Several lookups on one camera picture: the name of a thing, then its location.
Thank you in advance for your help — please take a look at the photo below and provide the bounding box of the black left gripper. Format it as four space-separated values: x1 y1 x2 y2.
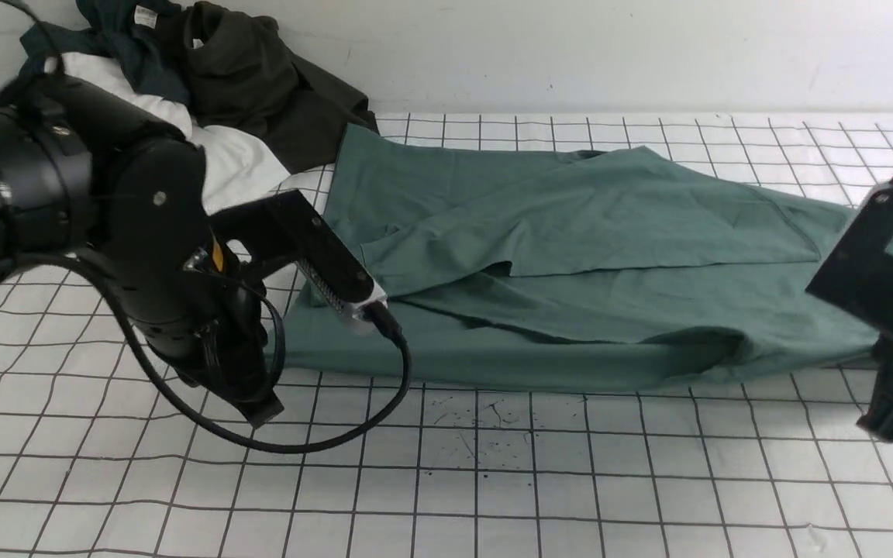
79 137 284 429

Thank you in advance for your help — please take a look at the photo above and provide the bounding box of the green long-sleeved shirt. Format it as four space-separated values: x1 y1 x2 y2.
325 126 877 393

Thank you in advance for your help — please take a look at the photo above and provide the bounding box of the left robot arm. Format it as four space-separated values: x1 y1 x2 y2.
0 74 283 427

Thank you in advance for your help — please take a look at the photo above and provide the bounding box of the white grid-pattern table cloth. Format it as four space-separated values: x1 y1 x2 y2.
0 112 893 558

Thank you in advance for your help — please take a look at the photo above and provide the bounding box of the white garment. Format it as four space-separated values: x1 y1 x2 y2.
63 53 291 215

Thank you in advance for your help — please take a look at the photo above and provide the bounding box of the dark olive garment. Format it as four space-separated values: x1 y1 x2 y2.
153 1 378 174

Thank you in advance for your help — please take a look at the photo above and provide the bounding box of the dark teal garment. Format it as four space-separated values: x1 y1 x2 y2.
0 1 191 107

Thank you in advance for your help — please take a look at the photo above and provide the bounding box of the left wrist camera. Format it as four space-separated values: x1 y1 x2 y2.
212 190 402 340

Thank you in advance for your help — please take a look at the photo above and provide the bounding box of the black left camera cable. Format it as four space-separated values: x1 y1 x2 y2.
28 252 413 455

